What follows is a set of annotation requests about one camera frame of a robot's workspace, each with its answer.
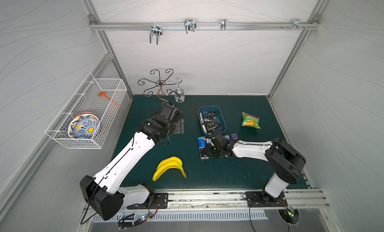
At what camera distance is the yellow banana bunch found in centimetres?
79

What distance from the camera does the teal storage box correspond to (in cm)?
99

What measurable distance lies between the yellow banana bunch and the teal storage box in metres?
0.25

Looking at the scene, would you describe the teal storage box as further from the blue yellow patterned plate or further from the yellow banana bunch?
the blue yellow patterned plate

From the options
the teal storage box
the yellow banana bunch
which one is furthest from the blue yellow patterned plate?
the teal storage box
